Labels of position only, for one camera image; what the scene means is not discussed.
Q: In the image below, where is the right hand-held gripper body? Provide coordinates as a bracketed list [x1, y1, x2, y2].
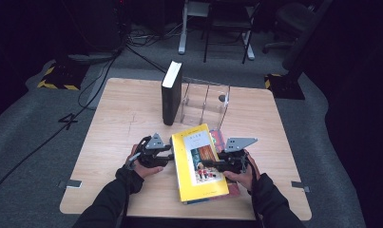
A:
[217, 137, 259, 175]

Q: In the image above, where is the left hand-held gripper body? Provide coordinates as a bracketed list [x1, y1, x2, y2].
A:
[135, 132, 167, 169]

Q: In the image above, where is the red comic book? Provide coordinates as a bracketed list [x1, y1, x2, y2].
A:
[209, 128, 241, 198]

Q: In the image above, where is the yellow book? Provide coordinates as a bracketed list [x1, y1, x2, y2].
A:
[170, 123, 231, 204]

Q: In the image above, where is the blue book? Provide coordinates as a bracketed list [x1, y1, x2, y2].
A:
[182, 197, 210, 206]

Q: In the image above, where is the black hardcover book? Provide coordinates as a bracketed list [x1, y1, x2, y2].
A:
[161, 60, 183, 126]

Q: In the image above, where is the clear acrylic book rack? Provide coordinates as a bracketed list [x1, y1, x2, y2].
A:
[179, 75, 232, 131]

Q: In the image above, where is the person's left hand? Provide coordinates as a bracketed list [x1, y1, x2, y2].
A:
[125, 143, 164, 180]

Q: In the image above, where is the person's right hand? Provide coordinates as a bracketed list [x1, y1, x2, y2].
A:
[231, 149, 261, 193]

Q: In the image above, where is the black yellow striped base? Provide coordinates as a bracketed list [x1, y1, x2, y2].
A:
[36, 61, 89, 91]
[263, 73, 306, 101]

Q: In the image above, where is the grey tape piece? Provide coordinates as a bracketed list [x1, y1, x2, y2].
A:
[57, 179, 83, 190]
[291, 180, 311, 194]

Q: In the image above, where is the grey stand base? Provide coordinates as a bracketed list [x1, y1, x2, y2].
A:
[67, 51, 118, 66]

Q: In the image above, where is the black folding chair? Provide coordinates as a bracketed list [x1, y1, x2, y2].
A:
[202, 0, 260, 65]

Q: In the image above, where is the dark slanted stand pole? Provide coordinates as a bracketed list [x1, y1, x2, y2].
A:
[281, 0, 335, 71]

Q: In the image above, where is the dark equipment stand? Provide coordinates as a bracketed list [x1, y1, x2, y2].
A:
[60, 0, 130, 53]

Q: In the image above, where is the dark office chair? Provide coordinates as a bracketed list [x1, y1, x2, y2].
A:
[262, 1, 316, 55]

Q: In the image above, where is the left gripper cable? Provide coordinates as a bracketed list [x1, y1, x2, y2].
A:
[120, 152, 143, 228]

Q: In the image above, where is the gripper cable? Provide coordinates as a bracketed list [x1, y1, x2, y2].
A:
[120, 152, 143, 228]
[240, 155, 263, 228]

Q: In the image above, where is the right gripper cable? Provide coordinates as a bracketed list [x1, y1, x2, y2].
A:
[240, 155, 263, 228]

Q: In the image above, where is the tangle of floor cables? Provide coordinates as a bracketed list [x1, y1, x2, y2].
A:
[126, 22, 183, 49]

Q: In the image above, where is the white desk frame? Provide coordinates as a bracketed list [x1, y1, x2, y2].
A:
[178, 0, 256, 61]

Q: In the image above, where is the long black floor cable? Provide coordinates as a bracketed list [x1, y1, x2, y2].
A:
[0, 47, 127, 201]

